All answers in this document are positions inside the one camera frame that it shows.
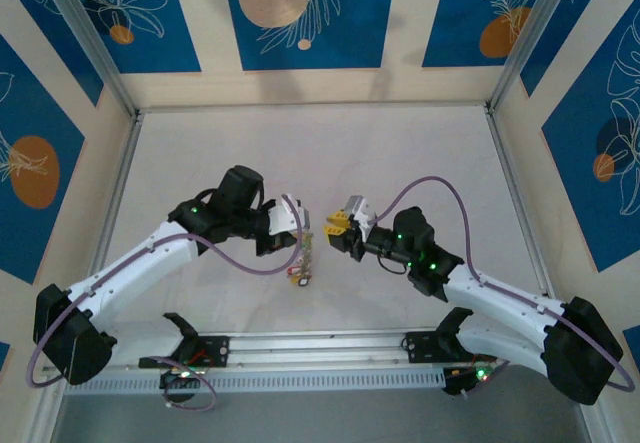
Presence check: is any keyring with tagged keys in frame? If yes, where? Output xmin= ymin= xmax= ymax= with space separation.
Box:
xmin=285 ymin=230 xmax=315 ymax=288

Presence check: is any grey metal panel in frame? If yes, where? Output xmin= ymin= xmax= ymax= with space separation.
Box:
xmin=49 ymin=391 xmax=594 ymax=443

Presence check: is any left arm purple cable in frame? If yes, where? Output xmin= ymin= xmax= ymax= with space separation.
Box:
xmin=25 ymin=192 xmax=306 ymax=413

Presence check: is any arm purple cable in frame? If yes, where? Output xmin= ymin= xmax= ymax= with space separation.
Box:
xmin=373 ymin=176 xmax=637 ymax=400
xmin=25 ymin=192 xmax=306 ymax=413

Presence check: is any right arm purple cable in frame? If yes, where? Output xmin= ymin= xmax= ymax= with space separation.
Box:
xmin=373 ymin=176 xmax=637 ymax=400

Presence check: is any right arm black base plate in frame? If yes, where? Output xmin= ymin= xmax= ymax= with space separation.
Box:
xmin=403 ymin=330 xmax=451 ymax=364

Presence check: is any wide aluminium mounting rail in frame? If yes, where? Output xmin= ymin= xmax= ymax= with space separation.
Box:
xmin=42 ymin=330 xmax=511 ymax=375

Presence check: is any aluminium side rail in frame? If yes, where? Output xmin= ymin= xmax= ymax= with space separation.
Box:
xmin=484 ymin=107 xmax=556 ymax=299
xmin=74 ymin=112 xmax=146 ymax=337

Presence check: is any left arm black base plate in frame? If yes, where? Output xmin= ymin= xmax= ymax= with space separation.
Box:
xmin=138 ymin=335 xmax=231 ymax=369

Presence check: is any slotted grey cable duct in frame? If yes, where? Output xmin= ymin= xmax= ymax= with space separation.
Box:
xmin=62 ymin=368 xmax=449 ymax=395

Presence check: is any aluminium frame post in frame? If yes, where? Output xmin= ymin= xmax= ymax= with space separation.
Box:
xmin=487 ymin=0 xmax=586 ymax=117
xmin=37 ymin=0 xmax=140 ymax=119

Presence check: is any short aluminium post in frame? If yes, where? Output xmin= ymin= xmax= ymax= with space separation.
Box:
xmin=27 ymin=377 xmax=69 ymax=443
xmin=569 ymin=397 xmax=619 ymax=443

